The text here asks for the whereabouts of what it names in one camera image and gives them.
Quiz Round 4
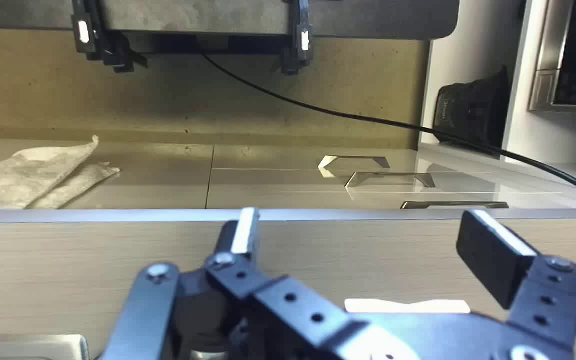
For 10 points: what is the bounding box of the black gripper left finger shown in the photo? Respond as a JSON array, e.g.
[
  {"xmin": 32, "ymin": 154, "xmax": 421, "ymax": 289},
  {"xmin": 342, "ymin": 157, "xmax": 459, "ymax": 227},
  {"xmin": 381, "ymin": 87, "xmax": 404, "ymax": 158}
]
[{"xmin": 96, "ymin": 206, "xmax": 396, "ymax": 360}]

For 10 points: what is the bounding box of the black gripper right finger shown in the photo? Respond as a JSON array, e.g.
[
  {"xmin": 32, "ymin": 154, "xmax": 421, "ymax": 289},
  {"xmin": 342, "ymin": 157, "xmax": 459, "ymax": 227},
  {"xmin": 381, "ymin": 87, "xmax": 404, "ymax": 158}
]
[{"xmin": 455, "ymin": 208, "xmax": 576, "ymax": 360}]

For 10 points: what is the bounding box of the black textured bin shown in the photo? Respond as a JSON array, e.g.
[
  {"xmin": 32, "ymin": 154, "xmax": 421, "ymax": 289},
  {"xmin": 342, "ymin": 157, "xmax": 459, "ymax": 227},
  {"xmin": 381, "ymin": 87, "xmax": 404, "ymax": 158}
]
[{"xmin": 432, "ymin": 66, "xmax": 511, "ymax": 161}]

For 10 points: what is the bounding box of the white hanging towel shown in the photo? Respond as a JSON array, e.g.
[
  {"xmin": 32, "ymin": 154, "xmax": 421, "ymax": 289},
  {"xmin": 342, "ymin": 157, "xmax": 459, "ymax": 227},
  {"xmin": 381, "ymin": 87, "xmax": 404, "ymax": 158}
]
[{"xmin": 0, "ymin": 135, "xmax": 121, "ymax": 212}]

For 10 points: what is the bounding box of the black perforated robot table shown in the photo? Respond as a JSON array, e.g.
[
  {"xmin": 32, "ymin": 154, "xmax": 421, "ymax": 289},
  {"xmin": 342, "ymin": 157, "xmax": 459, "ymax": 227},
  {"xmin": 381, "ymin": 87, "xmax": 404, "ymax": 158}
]
[{"xmin": 0, "ymin": 0, "xmax": 462, "ymax": 42}]

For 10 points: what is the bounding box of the silver drawer handle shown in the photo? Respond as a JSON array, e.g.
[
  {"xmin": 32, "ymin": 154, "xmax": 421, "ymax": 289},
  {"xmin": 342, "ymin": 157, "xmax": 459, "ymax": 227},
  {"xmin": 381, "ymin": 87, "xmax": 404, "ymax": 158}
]
[
  {"xmin": 397, "ymin": 198, "xmax": 511, "ymax": 212},
  {"xmin": 315, "ymin": 154, "xmax": 391, "ymax": 181},
  {"xmin": 343, "ymin": 171, "xmax": 437, "ymax": 197}
]

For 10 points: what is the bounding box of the black cable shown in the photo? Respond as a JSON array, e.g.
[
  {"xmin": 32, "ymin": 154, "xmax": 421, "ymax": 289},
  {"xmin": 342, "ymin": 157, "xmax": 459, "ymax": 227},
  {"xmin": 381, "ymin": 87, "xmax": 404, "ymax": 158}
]
[{"xmin": 195, "ymin": 50, "xmax": 576, "ymax": 212}]

